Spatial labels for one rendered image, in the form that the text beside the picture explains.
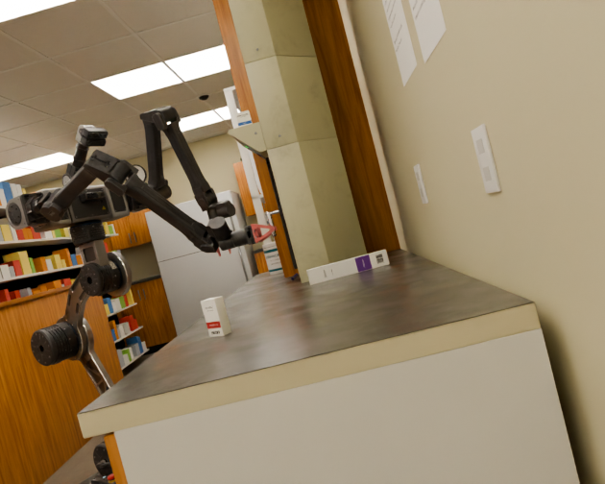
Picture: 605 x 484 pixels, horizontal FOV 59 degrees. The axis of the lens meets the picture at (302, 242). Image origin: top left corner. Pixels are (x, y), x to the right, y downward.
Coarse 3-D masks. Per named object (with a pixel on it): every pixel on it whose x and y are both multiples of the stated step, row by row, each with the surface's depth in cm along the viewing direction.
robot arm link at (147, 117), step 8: (144, 112) 217; (152, 112) 214; (160, 112) 212; (168, 112) 215; (144, 120) 218; (152, 120) 216; (168, 120) 216; (144, 128) 221; (152, 128) 219; (152, 136) 222; (160, 136) 225; (152, 144) 224; (160, 144) 226; (152, 152) 225; (160, 152) 228; (152, 160) 228; (160, 160) 229; (152, 168) 230; (160, 168) 231; (152, 176) 231; (160, 176) 232; (152, 184) 233; (160, 184) 234
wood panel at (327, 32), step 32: (224, 0) 216; (320, 0) 215; (224, 32) 217; (320, 32) 215; (320, 64) 216; (352, 64) 215; (352, 96) 216; (352, 128) 216; (256, 160) 219; (352, 160) 217; (352, 192) 217; (384, 192) 217; (384, 224) 217; (288, 256) 220
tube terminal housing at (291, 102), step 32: (256, 64) 180; (288, 64) 183; (256, 96) 181; (288, 96) 181; (320, 96) 191; (288, 128) 181; (320, 128) 189; (288, 160) 181; (320, 160) 186; (288, 192) 182; (320, 192) 184; (288, 224) 182; (320, 224) 182; (352, 224) 192; (320, 256) 182; (352, 256) 190
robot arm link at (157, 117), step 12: (156, 120) 213; (180, 120) 220; (168, 132) 216; (180, 132) 218; (180, 144) 217; (180, 156) 220; (192, 156) 221; (192, 168) 220; (192, 180) 222; (204, 180) 224; (204, 192) 223
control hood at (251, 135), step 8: (240, 128) 181; (248, 128) 181; (256, 128) 181; (232, 136) 186; (240, 136) 182; (248, 136) 181; (256, 136) 181; (248, 144) 182; (256, 144) 181; (264, 144) 182; (264, 152) 185
